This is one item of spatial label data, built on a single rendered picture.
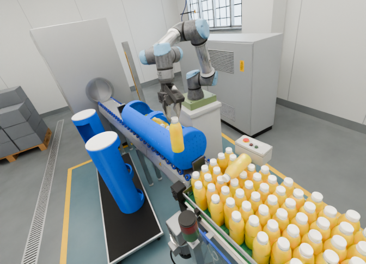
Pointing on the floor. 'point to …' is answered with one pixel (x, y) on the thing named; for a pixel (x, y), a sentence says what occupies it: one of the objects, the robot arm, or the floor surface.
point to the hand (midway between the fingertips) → (174, 119)
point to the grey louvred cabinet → (241, 78)
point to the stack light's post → (196, 252)
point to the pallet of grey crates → (20, 124)
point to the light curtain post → (133, 71)
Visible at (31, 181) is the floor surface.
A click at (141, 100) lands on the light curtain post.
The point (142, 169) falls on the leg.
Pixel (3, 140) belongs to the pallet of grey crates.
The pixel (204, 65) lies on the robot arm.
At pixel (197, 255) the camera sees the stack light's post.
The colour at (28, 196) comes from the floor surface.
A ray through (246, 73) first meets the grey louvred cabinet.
